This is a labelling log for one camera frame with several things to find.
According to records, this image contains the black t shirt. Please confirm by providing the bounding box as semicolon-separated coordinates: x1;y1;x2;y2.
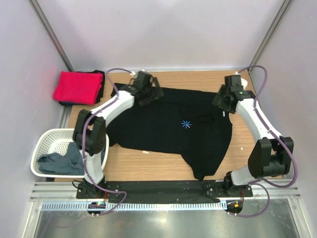
58;70;106;107
107;88;232;180

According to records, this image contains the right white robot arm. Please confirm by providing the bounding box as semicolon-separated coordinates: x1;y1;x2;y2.
212;73;294;196

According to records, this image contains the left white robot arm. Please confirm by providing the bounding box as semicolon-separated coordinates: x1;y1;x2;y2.
73;70;164;199

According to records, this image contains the folded black t shirt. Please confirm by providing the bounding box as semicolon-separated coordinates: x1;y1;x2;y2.
58;70;106;107

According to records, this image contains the folded red t shirt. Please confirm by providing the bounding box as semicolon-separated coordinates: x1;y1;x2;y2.
53;71;104;106

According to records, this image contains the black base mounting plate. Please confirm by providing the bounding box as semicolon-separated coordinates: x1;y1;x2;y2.
75;179;253;204

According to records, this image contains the white laundry basket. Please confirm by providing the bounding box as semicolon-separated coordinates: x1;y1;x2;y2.
30;128;109;183

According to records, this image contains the grey blue t shirt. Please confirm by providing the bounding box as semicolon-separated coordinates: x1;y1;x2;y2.
37;142;84;176

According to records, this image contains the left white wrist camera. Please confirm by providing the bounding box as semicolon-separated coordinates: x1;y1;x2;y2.
129;69;146;77

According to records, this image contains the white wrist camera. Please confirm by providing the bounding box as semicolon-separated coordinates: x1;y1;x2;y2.
235;71;248;90
129;69;146;77

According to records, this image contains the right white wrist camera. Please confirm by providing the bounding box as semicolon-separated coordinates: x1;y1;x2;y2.
235;71;248;90

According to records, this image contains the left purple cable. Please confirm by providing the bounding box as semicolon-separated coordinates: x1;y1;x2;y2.
80;68;137;216

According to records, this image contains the right aluminium corner post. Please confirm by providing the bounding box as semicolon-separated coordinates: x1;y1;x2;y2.
249;0;293;67

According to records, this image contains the aluminium corner post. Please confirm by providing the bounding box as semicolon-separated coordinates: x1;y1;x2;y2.
249;0;293;67
29;0;74;71

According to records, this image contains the slotted grey cable duct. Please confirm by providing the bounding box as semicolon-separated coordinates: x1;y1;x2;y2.
42;201;227;212

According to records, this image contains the left aluminium corner post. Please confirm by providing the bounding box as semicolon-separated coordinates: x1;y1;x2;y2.
29;0;74;71

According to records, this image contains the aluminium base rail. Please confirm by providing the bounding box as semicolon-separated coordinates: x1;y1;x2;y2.
30;181;301;201

